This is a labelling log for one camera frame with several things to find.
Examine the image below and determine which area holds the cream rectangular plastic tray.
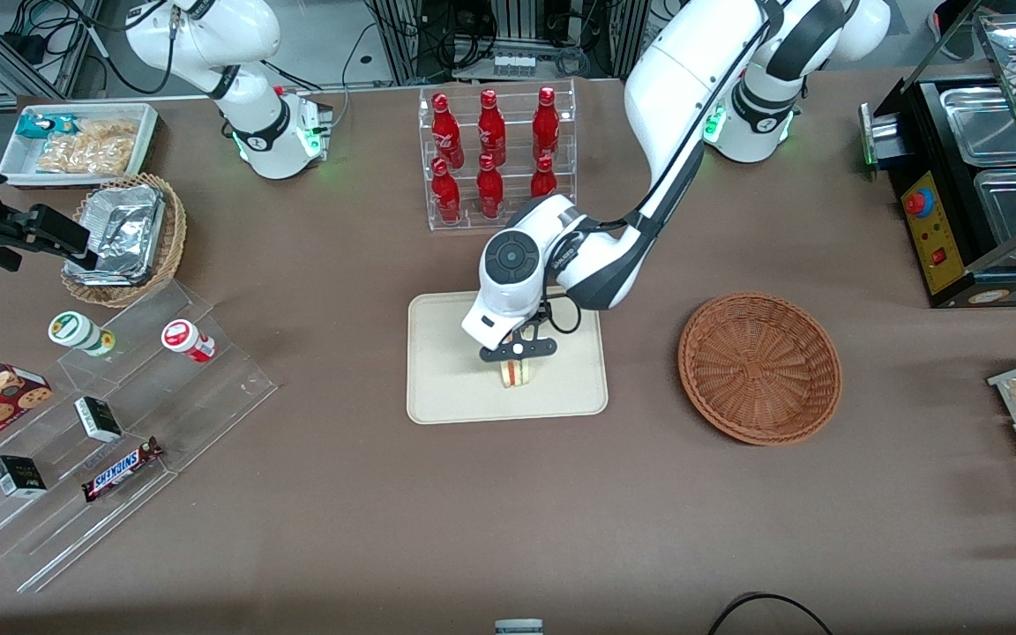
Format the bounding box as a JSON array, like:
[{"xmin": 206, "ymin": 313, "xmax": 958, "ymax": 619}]
[{"xmin": 407, "ymin": 291, "xmax": 609, "ymax": 426}]

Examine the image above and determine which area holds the white snack tray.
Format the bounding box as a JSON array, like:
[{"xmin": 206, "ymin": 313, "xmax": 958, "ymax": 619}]
[{"xmin": 0, "ymin": 102, "xmax": 160, "ymax": 189}]

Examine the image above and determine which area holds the light wicker basket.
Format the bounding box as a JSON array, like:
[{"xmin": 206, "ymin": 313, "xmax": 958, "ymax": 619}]
[{"xmin": 60, "ymin": 173, "xmax": 188, "ymax": 309}]

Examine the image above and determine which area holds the brown wicker basket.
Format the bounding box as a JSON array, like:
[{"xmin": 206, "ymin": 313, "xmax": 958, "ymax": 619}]
[{"xmin": 677, "ymin": 291, "xmax": 843, "ymax": 446}]

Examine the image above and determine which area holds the stack of foil trays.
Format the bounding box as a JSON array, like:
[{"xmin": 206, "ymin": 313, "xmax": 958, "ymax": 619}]
[{"xmin": 63, "ymin": 183, "xmax": 167, "ymax": 287}]

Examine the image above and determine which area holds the clear bag of chips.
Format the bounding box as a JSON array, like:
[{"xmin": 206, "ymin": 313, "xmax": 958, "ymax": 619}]
[
  {"xmin": 76, "ymin": 117, "xmax": 141, "ymax": 144},
  {"xmin": 35, "ymin": 134, "xmax": 136, "ymax": 176}
]

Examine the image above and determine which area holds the green sunflower yogurt cup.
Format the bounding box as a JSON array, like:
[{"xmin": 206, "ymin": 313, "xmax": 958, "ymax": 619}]
[{"xmin": 48, "ymin": 310, "xmax": 117, "ymax": 358}]

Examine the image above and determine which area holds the teal snack packet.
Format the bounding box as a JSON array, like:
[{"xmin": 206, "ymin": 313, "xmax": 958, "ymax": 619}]
[{"xmin": 16, "ymin": 114, "xmax": 78, "ymax": 141}]

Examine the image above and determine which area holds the red cola bottle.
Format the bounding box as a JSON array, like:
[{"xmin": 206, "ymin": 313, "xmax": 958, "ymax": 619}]
[
  {"xmin": 530, "ymin": 153, "xmax": 559, "ymax": 199},
  {"xmin": 430, "ymin": 157, "xmax": 462, "ymax": 225},
  {"xmin": 532, "ymin": 86, "xmax": 561, "ymax": 161},
  {"xmin": 475, "ymin": 153, "xmax": 505, "ymax": 220},
  {"xmin": 430, "ymin": 93, "xmax": 465, "ymax": 170},
  {"xmin": 477, "ymin": 88, "xmax": 507, "ymax": 167}
]

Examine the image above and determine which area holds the red lid yogurt cup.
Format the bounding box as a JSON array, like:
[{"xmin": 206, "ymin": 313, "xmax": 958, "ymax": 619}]
[{"xmin": 161, "ymin": 318, "xmax": 217, "ymax": 363}]

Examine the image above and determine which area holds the small black carton box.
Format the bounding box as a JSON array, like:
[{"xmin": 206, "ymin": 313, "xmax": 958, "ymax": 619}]
[
  {"xmin": 74, "ymin": 396, "xmax": 124, "ymax": 444},
  {"xmin": 0, "ymin": 455, "xmax": 49, "ymax": 498}
]

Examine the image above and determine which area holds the clear acrylic stepped display stand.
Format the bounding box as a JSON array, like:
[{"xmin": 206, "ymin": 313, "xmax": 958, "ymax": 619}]
[{"xmin": 0, "ymin": 280, "xmax": 279, "ymax": 594}]

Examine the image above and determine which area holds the clear acrylic bottle rack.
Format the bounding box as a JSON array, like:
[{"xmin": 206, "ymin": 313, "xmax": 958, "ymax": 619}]
[{"xmin": 417, "ymin": 78, "xmax": 579, "ymax": 233}]

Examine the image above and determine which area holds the Snickers chocolate bar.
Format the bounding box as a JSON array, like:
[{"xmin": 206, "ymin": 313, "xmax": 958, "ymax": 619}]
[{"xmin": 81, "ymin": 437, "xmax": 165, "ymax": 504}]

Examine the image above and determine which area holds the white power strip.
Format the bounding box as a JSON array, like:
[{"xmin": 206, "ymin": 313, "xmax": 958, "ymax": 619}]
[{"xmin": 491, "ymin": 50, "xmax": 538, "ymax": 79}]

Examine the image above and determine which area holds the black hot food display warmer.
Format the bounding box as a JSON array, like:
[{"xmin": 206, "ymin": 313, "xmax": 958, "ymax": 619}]
[{"xmin": 859, "ymin": 0, "xmax": 1016, "ymax": 310}]

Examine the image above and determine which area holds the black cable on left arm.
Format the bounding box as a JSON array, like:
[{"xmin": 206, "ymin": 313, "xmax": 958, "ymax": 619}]
[{"xmin": 543, "ymin": 0, "xmax": 782, "ymax": 336}]

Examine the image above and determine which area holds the black cable on table edge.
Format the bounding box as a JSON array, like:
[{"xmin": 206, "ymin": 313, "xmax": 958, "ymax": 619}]
[{"xmin": 706, "ymin": 592, "xmax": 836, "ymax": 635}]

